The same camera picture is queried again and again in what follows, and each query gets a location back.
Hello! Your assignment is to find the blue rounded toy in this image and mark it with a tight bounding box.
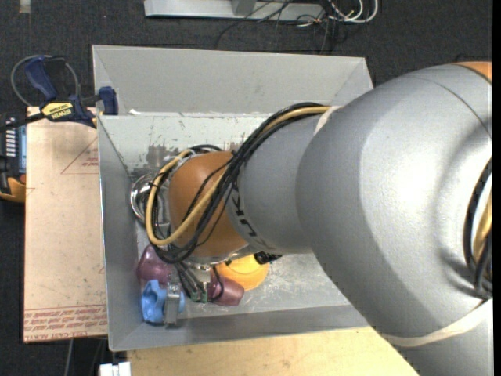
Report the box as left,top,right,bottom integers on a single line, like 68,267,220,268
140,279,186,325

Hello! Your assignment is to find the purple rounded toy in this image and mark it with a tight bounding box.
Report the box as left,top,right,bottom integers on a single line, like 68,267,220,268
207,269,246,308
135,244,175,288

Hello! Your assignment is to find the grey metal bin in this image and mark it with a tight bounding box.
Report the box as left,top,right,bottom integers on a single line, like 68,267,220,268
92,44,376,353

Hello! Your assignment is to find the pale grey metal gripper finger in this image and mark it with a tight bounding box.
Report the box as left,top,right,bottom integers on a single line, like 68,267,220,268
163,283,182,326

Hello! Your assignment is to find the brown cardboard board red print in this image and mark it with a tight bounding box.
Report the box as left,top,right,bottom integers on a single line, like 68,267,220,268
22,106,110,345

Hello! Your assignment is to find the yellow orange ball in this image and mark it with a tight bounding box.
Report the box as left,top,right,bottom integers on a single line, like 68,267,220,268
214,253,271,292

